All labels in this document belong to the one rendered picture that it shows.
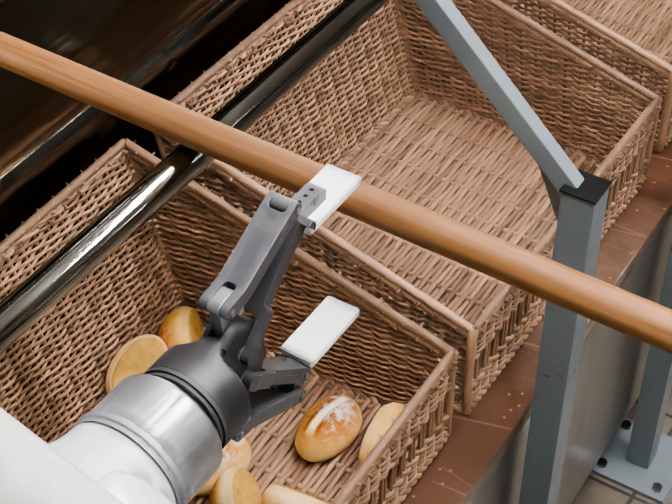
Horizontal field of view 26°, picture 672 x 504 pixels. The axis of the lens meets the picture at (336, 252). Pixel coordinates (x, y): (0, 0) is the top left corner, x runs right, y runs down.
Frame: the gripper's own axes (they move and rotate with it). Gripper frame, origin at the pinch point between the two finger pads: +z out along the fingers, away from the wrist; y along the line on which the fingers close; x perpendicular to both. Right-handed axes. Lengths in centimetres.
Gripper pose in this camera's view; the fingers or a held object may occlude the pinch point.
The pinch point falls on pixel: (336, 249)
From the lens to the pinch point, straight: 111.9
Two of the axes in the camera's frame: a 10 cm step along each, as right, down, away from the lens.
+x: 8.4, 3.6, -4.0
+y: 0.0, 7.4, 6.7
